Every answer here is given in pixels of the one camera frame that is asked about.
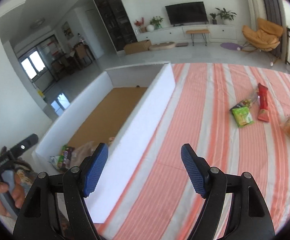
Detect floral patterned cloth bag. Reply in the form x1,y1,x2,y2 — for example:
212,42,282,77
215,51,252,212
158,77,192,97
13,158,34,193

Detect orange striped tablecloth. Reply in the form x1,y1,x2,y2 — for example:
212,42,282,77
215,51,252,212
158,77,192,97
95,62,290,240

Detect framed wall painting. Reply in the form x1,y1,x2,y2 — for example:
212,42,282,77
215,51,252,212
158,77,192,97
61,21,75,39

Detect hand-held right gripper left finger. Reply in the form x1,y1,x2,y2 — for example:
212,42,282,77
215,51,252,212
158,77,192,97
13,142,109,240

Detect purple floor mat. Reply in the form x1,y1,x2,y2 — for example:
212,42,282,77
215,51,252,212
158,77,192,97
220,42,241,51

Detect balcony glass door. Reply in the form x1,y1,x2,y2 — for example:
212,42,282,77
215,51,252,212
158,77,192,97
14,36,60,91

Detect cream pet bed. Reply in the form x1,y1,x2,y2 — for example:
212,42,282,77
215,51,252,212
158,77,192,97
148,42,177,51

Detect clear pack grey-green label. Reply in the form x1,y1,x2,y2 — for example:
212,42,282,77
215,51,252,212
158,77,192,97
231,92,259,111

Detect lime green chips packet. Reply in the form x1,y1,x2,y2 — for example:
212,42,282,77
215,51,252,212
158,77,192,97
231,106,255,129

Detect round ceiling lamp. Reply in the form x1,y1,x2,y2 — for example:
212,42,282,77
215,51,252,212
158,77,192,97
30,18,46,29

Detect large leafy potted plant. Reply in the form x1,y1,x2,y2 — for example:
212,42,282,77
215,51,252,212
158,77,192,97
215,7,237,26

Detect small green snack pack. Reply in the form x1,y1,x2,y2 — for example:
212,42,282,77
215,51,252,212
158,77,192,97
56,145,69,172

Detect flat screen television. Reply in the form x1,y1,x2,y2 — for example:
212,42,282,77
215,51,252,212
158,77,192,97
165,1,209,26

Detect orange rocking chair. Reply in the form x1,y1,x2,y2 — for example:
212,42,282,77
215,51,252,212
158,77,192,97
242,17,284,53

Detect grey curtain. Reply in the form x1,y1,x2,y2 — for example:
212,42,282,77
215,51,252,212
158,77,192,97
257,0,289,58

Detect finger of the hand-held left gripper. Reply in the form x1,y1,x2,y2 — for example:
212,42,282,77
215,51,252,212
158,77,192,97
10,134,39,155

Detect brown cardboard box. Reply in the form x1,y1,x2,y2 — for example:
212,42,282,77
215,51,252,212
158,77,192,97
123,40,153,55

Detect green plant in vase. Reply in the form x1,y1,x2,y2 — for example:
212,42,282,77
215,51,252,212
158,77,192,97
149,16,164,30

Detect red flower arrangement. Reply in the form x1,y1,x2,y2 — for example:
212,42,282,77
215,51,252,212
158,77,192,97
134,17,146,33

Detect yellow white standing item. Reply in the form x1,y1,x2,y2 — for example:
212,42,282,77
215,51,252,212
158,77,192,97
36,87,47,102

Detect wooden dining table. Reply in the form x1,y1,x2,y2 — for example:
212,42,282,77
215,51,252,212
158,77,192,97
60,50,85,70

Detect white cardboard box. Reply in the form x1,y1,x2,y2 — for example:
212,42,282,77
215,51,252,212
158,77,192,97
32,62,176,224

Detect long red snack packet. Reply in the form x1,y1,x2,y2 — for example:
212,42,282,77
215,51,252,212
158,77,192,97
257,83,270,123

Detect wooden bench black legs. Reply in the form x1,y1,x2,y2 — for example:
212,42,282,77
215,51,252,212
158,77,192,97
186,29,211,46

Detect clear biscuit pack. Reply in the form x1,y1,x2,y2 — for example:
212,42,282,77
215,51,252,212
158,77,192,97
73,140,100,161

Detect white television cabinet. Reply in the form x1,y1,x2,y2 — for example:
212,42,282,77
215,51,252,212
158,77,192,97
136,25,238,46

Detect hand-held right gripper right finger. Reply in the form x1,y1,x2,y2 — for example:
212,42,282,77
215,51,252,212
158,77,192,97
181,144,275,240

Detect black glass display cabinet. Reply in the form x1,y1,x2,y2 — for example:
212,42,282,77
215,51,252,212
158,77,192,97
89,0,138,52

